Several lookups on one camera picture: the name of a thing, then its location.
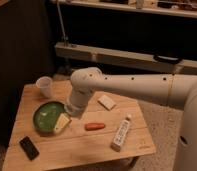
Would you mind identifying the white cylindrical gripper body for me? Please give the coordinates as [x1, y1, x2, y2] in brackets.
[65, 89, 92, 117]

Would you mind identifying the yellow sponge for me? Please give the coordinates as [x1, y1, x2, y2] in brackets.
[54, 113, 71, 134]

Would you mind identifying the red pepper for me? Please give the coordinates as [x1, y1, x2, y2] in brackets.
[85, 123, 105, 131]

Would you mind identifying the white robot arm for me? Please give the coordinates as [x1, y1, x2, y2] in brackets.
[65, 67, 197, 171]

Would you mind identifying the white sponge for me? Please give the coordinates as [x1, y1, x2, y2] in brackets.
[98, 95, 116, 110]

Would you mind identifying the clear plastic cup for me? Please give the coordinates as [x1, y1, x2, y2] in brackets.
[36, 76, 52, 98]

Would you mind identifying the green bowl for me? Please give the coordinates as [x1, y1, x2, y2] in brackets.
[33, 101, 67, 135]

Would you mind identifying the white lower shelf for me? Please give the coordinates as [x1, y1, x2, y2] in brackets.
[55, 42, 197, 74]

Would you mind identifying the white shelf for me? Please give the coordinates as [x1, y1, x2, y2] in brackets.
[55, 42, 197, 74]
[50, 0, 197, 20]

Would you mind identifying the wooden table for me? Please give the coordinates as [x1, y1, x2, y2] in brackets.
[2, 84, 156, 171]

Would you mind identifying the metal pole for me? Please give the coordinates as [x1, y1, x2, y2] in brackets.
[56, 0, 68, 46]

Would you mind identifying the black phone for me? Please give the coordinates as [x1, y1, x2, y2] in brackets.
[19, 136, 39, 160]

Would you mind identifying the white upper shelf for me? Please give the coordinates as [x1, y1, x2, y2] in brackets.
[50, 0, 197, 20]

